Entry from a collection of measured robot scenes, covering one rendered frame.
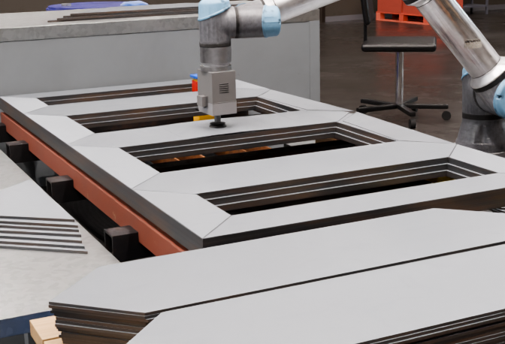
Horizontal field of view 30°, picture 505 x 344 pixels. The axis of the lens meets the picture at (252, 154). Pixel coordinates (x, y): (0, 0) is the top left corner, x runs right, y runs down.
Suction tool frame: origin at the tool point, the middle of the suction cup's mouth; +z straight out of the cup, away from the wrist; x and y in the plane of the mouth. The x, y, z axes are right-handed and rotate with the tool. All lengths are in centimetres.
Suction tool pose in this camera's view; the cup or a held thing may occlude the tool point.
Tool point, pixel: (218, 131)
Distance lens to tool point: 229.0
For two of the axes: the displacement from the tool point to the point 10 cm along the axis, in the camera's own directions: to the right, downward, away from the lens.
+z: 0.2, 9.7, 2.3
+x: 8.9, -1.3, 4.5
